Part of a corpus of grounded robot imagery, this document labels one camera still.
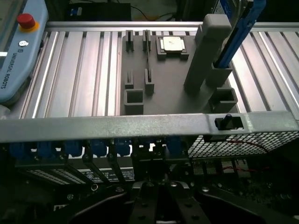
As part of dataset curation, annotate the silver port block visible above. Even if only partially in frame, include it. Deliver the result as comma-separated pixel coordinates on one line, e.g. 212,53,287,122
191,160,236,175

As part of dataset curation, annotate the black open PC case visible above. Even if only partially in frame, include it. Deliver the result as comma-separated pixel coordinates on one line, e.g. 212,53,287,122
0,110,299,224

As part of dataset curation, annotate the grey parts rack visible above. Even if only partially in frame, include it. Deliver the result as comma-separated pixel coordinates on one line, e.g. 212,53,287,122
120,13,239,115

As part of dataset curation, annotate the green RAM stick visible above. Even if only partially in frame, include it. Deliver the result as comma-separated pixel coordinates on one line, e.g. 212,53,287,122
142,29,153,83

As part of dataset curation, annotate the silver CPU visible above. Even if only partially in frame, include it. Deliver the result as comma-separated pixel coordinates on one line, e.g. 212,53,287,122
160,36,188,54

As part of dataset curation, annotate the blue disk caddy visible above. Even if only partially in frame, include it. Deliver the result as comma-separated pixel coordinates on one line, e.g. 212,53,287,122
217,0,267,69

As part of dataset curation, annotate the light blue teach pendant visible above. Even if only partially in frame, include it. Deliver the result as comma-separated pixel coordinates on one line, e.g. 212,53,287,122
0,0,49,105

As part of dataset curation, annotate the black box with label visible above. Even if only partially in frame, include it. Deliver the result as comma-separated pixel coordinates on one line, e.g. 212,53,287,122
65,2,132,22

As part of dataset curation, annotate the hard disk with blue label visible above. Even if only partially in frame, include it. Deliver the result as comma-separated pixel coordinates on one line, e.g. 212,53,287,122
211,0,252,47

